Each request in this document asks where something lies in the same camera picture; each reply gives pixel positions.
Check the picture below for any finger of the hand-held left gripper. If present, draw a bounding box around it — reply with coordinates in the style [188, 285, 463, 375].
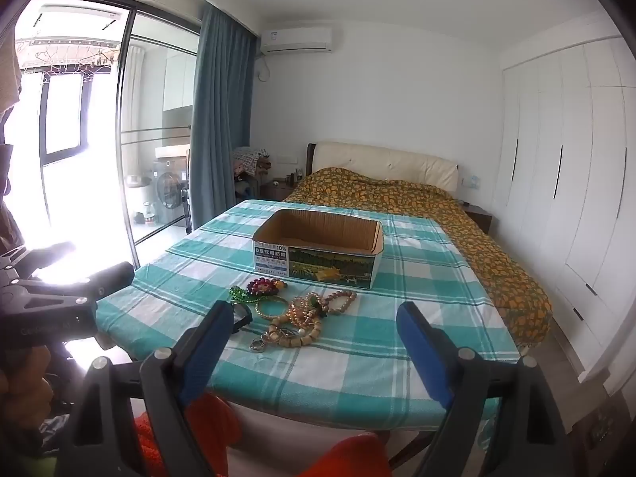
[0, 261, 136, 319]
[0, 241, 76, 284]

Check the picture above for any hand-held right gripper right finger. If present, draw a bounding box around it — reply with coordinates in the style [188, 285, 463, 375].
[396, 301, 572, 477]

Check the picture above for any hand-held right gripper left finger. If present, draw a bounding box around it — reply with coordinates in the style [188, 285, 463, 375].
[60, 299, 239, 477]

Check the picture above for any gold bangle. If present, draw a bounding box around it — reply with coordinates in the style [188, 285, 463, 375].
[255, 297, 292, 322]

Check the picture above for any green bead ornament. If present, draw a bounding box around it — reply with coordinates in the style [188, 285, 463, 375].
[229, 284, 259, 305]

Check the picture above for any wooden bead bracelet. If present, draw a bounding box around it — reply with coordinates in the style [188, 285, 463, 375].
[267, 318, 324, 350]

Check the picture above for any pink bead bracelet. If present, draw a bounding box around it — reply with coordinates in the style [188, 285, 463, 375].
[320, 289, 358, 315]

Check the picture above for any golden bead necklace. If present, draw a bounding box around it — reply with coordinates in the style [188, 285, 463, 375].
[285, 294, 327, 332]

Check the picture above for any printed cardboard box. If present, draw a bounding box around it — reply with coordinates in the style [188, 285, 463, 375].
[252, 209, 385, 290]

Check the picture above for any person's left hand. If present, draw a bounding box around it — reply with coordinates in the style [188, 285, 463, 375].
[0, 353, 53, 423]

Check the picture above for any orange knit garment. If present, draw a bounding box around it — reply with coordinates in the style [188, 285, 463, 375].
[132, 390, 393, 477]

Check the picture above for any teal checked tablecloth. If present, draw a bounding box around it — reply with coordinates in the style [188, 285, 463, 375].
[94, 199, 522, 450]

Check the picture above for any oil radiator heater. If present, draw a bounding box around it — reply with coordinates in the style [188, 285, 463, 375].
[180, 189, 195, 235]

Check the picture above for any washing machine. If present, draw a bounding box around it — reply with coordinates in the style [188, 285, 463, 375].
[154, 156, 191, 225]

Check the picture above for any yellow floral bedspread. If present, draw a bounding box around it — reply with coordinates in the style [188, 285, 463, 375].
[284, 166, 553, 345]

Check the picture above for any dark wooden nightstand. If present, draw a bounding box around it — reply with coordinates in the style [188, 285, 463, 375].
[261, 179, 299, 202]
[464, 204, 494, 235]

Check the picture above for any glass sliding door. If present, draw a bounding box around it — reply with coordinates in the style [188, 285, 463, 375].
[114, 7, 204, 265]

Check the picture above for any pile of clothes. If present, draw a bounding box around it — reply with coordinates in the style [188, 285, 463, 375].
[231, 146, 273, 196]

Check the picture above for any blue curtain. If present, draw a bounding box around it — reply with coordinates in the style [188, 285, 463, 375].
[188, 2, 262, 235]

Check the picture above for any cream padded headboard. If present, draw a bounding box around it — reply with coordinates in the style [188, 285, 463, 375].
[307, 142, 459, 194]

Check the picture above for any ceiling clothes drying rack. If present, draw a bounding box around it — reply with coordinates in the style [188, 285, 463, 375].
[15, 4, 125, 76]

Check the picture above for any white wardrobe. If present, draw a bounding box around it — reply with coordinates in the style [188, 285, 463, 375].
[489, 10, 636, 384]

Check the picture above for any white air conditioner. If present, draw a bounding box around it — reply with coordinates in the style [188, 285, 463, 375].
[259, 27, 333, 56]

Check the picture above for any red bead bracelet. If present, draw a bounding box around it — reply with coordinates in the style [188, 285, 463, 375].
[248, 278, 290, 300]

